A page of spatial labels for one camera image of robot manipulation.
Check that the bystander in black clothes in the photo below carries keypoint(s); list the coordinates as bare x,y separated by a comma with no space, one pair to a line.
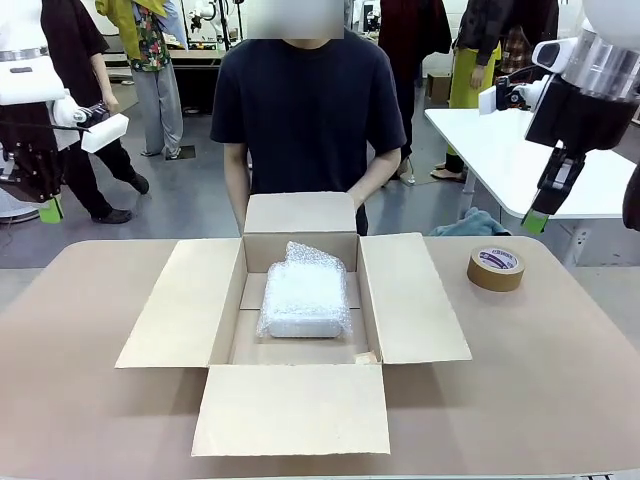
75,45

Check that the black background monitor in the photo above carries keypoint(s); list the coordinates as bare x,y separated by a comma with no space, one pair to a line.
371,17

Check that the small brown cardboard box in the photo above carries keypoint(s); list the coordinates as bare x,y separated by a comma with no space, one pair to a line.
439,89

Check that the large brown cardboard box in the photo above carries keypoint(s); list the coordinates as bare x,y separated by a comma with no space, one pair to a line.
290,410

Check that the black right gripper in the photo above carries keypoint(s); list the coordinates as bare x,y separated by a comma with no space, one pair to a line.
575,122

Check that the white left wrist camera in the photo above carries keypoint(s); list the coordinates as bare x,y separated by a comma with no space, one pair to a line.
107,131

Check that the teal blue cloth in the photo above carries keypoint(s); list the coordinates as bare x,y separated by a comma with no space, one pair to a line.
475,225

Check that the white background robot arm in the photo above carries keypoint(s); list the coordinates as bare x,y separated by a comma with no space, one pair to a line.
205,15

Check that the white power outlet strip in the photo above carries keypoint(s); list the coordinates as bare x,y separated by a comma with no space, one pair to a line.
581,240

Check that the person's left forearm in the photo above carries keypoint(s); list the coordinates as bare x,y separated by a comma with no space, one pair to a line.
377,172

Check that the brown packing tape roll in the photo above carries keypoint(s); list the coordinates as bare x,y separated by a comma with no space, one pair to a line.
495,277

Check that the large white table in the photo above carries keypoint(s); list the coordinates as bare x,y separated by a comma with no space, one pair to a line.
500,150

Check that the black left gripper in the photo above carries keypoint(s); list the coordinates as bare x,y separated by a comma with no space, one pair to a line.
37,165

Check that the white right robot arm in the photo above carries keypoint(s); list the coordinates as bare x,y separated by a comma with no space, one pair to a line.
605,30

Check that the mannequin with yellow-green skirt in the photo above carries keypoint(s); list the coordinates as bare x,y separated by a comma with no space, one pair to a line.
467,80

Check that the yellow-green hanging jacket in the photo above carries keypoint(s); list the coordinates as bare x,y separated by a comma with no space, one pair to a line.
122,35

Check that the floral shirt grey trousers mannequin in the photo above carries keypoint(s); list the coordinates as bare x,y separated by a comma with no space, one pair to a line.
160,100

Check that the person's right forearm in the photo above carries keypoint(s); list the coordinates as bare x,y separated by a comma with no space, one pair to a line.
236,190

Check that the mannequin in dark red clothes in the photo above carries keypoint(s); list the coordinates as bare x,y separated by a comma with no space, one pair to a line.
405,45

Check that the mannequin in plaid shirt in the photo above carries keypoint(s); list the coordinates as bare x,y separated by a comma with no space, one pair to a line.
515,50

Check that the wooden background workbench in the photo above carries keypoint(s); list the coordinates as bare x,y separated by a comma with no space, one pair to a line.
200,59

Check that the bubble-wrapped white clock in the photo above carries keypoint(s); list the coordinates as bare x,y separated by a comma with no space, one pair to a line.
302,300

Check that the person in navy t-shirt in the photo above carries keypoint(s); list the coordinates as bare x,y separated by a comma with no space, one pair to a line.
305,125

